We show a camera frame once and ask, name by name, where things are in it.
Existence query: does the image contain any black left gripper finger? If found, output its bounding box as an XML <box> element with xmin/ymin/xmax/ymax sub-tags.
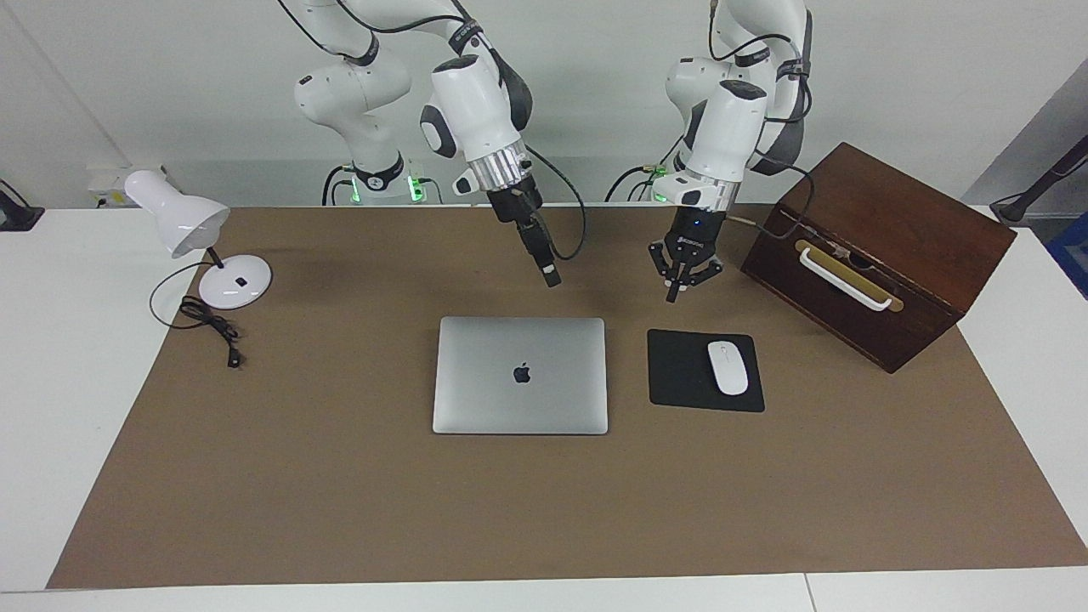
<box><xmin>683</xmin><ymin>255</ymin><xmax>724</xmax><ymax>292</ymax></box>
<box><xmin>649</xmin><ymin>242</ymin><xmax>683</xmax><ymax>304</ymax></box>

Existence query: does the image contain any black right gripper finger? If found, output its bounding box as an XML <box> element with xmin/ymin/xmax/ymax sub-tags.
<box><xmin>518</xmin><ymin>217</ymin><xmax>563</xmax><ymax>288</ymax></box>

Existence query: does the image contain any silver grey laptop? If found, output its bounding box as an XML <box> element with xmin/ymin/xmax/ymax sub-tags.
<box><xmin>432</xmin><ymin>316</ymin><xmax>609</xmax><ymax>436</ymax></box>

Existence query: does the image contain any white computer mouse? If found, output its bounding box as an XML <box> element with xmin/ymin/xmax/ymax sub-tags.
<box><xmin>707</xmin><ymin>340</ymin><xmax>750</xmax><ymax>397</ymax></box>

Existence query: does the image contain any black mouse pad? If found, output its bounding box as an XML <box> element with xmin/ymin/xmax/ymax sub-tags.
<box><xmin>647</xmin><ymin>329</ymin><xmax>766</xmax><ymax>414</ymax></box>

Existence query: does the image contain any dark brown wooden box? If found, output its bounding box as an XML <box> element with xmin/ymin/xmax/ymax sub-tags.
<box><xmin>739</xmin><ymin>142</ymin><xmax>1018</xmax><ymax>375</ymax></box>

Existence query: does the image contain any brown table mat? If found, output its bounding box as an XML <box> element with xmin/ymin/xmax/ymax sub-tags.
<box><xmin>47</xmin><ymin>204</ymin><xmax>1088</xmax><ymax>590</ymax></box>

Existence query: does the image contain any white desk lamp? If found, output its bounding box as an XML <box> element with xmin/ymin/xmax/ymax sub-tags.
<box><xmin>123</xmin><ymin>168</ymin><xmax>274</xmax><ymax>311</ymax></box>

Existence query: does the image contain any black stand with pole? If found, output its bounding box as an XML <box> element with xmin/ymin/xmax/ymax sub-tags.
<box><xmin>990</xmin><ymin>136</ymin><xmax>1088</xmax><ymax>226</ymax></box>

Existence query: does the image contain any blue crate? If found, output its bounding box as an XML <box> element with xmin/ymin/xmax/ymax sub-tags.
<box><xmin>1047</xmin><ymin>211</ymin><xmax>1088</xmax><ymax>300</ymax></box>

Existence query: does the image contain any small black stand foot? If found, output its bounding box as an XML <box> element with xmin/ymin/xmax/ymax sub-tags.
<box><xmin>0</xmin><ymin>180</ymin><xmax>45</xmax><ymax>232</ymax></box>

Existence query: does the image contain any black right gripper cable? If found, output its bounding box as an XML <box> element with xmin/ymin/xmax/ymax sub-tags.
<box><xmin>276</xmin><ymin>0</ymin><xmax>589</xmax><ymax>262</ymax></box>

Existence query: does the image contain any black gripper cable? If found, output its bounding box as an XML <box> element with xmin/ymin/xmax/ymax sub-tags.
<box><xmin>276</xmin><ymin>0</ymin><xmax>589</xmax><ymax>262</ymax></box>
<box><xmin>708</xmin><ymin>0</ymin><xmax>819</xmax><ymax>232</ymax></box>

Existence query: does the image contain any black left arm base cable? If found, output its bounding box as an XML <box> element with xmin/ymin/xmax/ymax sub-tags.
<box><xmin>605</xmin><ymin>164</ymin><xmax>668</xmax><ymax>203</ymax></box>

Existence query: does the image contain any black arm base cable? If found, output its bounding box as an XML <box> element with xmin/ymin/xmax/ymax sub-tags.
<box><xmin>321</xmin><ymin>163</ymin><xmax>358</xmax><ymax>207</ymax></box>
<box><xmin>605</xmin><ymin>164</ymin><xmax>668</xmax><ymax>203</ymax></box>

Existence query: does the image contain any brass handle plate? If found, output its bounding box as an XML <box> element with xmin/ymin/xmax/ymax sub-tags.
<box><xmin>794</xmin><ymin>239</ymin><xmax>904</xmax><ymax>314</ymax></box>

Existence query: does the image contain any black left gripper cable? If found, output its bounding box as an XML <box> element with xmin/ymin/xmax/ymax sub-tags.
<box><xmin>708</xmin><ymin>0</ymin><xmax>819</xmax><ymax>232</ymax></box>

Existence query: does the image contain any white box handle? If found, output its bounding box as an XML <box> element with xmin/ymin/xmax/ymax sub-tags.
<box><xmin>799</xmin><ymin>247</ymin><xmax>893</xmax><ymax>312</ymax></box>

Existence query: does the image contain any black right arm base cable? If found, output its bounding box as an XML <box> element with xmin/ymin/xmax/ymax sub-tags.
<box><xmin>321</xmin><ymin>163</ymin><xmax>358</xmax><ymax>207</ymax></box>

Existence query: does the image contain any black lamp power cable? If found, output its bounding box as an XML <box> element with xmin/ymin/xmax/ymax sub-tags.
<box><xmin>150</xmin><ymin>259</ymin><xmax>245</xmax><ymax>370</ymax></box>

